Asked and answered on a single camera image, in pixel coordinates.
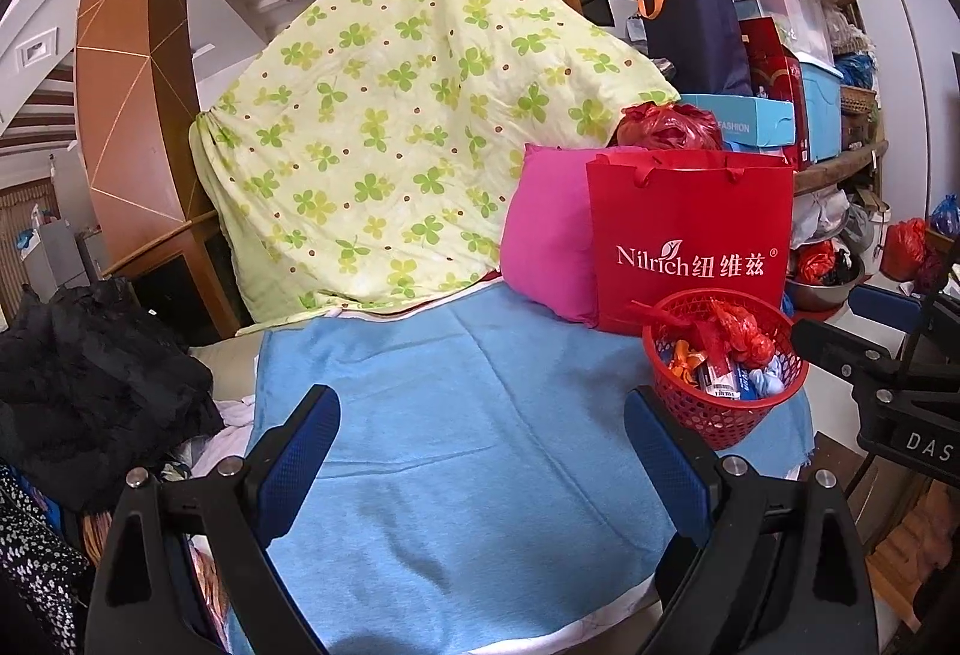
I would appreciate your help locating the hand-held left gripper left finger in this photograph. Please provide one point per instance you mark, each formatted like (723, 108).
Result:
(300, 452)

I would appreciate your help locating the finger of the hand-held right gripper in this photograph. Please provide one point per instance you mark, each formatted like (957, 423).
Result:
(847, 351)
(892, 308)

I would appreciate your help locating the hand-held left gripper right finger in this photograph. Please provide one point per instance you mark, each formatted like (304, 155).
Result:
(667, 460)

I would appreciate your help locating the red mesh basket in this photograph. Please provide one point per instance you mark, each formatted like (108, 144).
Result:
(697, 415)

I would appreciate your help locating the light blue wad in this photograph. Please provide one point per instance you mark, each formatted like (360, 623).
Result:
(769, 383)

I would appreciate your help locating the white tube box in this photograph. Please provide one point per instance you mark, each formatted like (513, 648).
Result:
(720, 381)

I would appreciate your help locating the orange plastic bag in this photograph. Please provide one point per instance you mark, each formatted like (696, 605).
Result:
(686, 362)

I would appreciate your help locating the red plastic bag ball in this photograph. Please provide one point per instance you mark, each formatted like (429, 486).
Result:
(742, 332)

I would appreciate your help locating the metal basin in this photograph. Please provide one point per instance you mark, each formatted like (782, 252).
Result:
(817, 291)

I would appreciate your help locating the blue plastic bag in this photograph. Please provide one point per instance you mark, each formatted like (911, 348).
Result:
(946, 214)

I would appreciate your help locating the light blue blanket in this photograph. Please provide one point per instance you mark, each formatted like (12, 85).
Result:
(465, 475)

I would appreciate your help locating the red paper bag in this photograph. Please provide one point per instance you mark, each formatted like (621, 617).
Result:
(690, 212)

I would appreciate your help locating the blue storage bin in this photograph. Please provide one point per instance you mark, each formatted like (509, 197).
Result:
(821, 107)

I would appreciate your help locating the teal cardboard box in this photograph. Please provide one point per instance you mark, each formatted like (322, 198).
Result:
(739, 118)

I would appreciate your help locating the red gift box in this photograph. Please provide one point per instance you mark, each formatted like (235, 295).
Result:
(772, 85)

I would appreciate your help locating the pink pillow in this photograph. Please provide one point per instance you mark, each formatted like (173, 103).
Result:
(547, 235)

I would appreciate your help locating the large red plastic bag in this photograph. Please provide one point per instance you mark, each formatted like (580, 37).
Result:
(667, 126)

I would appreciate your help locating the black white dotted cloth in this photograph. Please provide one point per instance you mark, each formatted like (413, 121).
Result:
(34, 565)

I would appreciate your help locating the grey cabinet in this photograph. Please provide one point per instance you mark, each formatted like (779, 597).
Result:
(56, 257)

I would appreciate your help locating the clear storage bin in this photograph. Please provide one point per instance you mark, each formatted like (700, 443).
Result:
(787, 2)

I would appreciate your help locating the green clover quilt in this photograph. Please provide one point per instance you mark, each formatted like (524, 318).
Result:
(390, 100)

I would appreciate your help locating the wooden cabinet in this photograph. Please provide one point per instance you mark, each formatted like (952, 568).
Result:
(127, 100)

